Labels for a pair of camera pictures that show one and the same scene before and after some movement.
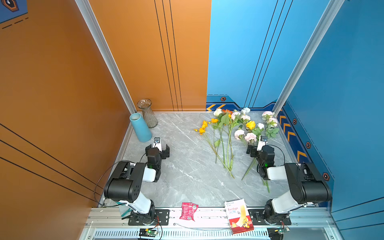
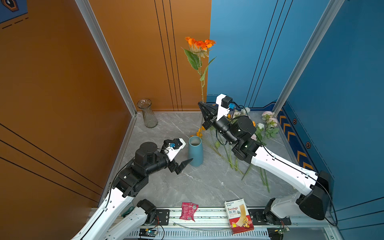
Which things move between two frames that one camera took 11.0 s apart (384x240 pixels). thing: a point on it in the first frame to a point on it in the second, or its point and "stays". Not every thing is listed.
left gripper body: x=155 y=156 to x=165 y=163
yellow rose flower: x=250 y=125 stays
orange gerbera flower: x=228 y=112 to x=199 y=49
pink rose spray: x=271 y=123 stays
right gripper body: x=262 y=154 to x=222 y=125
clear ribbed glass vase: x=148 y=115 stays
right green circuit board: x=284 y=230 stays
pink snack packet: x=188 y=210 stays
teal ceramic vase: x=141 y=127 to x=195 y=151
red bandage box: x=239 y=218 stays
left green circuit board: x=147 y=232 stays
